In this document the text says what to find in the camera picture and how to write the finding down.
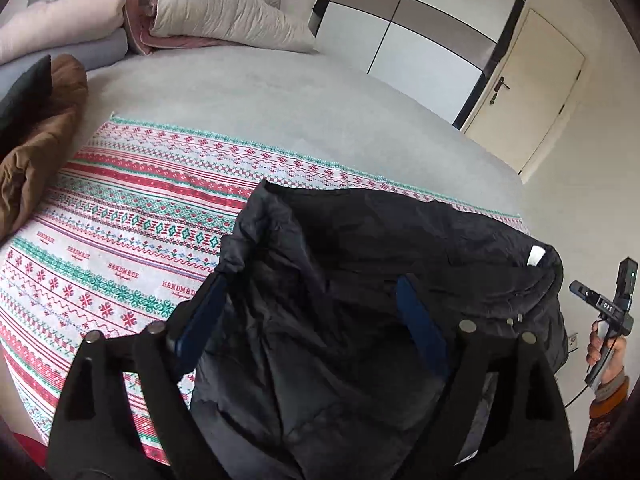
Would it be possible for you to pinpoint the brown jacket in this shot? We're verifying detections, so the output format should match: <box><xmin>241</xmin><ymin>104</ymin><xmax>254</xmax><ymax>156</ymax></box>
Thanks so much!
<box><xmin>1</xmin><ymin>54</ymin><xmax>89</xmax><ymax>238</ymax></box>

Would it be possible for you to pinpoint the light pink pillow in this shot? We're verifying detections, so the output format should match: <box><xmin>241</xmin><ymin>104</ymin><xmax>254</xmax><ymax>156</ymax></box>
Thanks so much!
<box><xmin>1</xmin><ymin>0</ymin><xmax>126</xmax><ymax>64</ymax></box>

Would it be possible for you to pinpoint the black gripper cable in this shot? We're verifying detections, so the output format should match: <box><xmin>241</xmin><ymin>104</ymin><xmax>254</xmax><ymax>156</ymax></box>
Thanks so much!
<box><xmin>564</xmin><ymin>381</ymin><xmax>599</xmax><ymax>409</ymax></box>

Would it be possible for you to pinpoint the patterned red green bed cloth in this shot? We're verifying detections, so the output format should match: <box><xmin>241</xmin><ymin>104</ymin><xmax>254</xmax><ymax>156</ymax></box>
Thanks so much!
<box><xmin>0</xmin><ymin>112</ymin><xmax>528</xmax><ymax>466</ymax></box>

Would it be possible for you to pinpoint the beige pillow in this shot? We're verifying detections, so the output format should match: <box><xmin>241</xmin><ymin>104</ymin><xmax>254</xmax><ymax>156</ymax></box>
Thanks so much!
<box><xmin>150</xmin><ymin>0</ymin><xmax>314</xmax><ymax>52</ymax></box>

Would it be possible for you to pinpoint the door handle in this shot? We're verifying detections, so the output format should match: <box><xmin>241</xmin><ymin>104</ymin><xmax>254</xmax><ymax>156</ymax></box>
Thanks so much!
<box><xmin>489</xmin><ymin>76</ymin><xmax>511</xmax><ymax>105</ymax></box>

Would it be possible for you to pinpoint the black quilted puffer jacket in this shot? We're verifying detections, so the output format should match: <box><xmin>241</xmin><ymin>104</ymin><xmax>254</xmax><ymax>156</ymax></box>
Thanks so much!
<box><xmin>191</xmin><ymin>182</ymin><xmax>568</xmax><ymax>479</ymax></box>

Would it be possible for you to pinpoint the person right hand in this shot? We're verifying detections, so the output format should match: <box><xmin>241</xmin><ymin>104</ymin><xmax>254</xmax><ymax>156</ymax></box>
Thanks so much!
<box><xmin>586</xmin><ymin>321</ymin><xmax>627</xmax><ymax>387</ymax></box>

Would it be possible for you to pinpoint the white grey wardrobe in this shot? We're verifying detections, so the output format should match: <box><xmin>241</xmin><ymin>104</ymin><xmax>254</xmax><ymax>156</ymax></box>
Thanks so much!
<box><xmin>317</xmin><ymin>0</ymin><xmax>526</xmax><ymax>128</ymax></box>

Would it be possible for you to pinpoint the pink red folded blanket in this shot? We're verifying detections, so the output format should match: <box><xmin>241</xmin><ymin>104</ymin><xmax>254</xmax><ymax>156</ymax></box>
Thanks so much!
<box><xmin>124</xmin><ymin>0</ymin><xmax>229</xmax><ymax>55</ymax></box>

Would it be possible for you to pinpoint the cream door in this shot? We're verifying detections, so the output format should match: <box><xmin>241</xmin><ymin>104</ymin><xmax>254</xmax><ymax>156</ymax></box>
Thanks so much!
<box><xmin>466</xmin><ymin>10</ymin><xmax>585</xmax><ymax>172</ymax></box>

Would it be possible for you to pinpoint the black garment beside brown jacket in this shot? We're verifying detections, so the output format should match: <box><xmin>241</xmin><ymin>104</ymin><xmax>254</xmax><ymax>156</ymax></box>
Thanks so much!
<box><xmin>1</xmin><ymin>55</ymin><xmax>52</xmax><ymax>133</ymax></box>

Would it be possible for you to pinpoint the black bag on wardrobe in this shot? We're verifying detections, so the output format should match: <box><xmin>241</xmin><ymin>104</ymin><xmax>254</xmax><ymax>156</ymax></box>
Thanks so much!
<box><xmin>312</xmin><ymin>0</ymin><xmax>331</xmax><ymax>18</ymax></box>

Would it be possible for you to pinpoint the lavender folded blanket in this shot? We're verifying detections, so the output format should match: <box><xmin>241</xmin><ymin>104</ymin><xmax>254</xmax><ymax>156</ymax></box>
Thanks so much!
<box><xmin>0</xmin><ymin>27</ymin><xmax>132</xmax><ymax>94</ymax></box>

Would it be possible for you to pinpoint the wall power socket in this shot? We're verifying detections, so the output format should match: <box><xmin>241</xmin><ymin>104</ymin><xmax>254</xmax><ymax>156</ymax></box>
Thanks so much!
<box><xmin>568</xmin><ymin>333</ymin><xmax>578</xmax><ymax>353</ymax></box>

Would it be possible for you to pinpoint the white bed mattress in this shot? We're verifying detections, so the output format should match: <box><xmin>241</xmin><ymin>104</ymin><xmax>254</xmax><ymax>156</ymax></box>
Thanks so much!
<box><xmin>75</xmin><ymin>47</ymin><xmax>524</xmax><ymax>214</ymax></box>

